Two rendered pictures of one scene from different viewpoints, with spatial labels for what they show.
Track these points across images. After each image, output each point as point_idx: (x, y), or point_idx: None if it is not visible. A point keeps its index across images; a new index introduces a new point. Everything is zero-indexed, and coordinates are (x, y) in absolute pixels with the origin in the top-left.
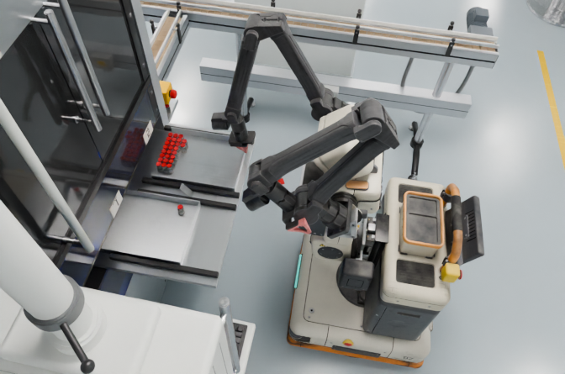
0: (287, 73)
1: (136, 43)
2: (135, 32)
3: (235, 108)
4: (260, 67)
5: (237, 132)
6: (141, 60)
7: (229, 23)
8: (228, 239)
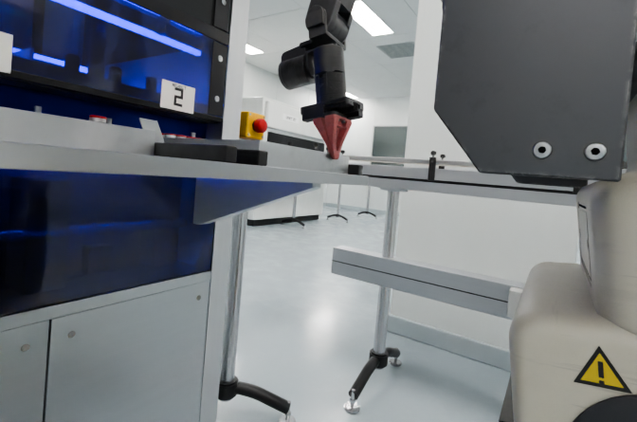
0: (456, 270)
1: None
2: None
3: None
4: (413, 261)
5: (322, 70)
6: None
7: (380, 172)
8: (117, 152)
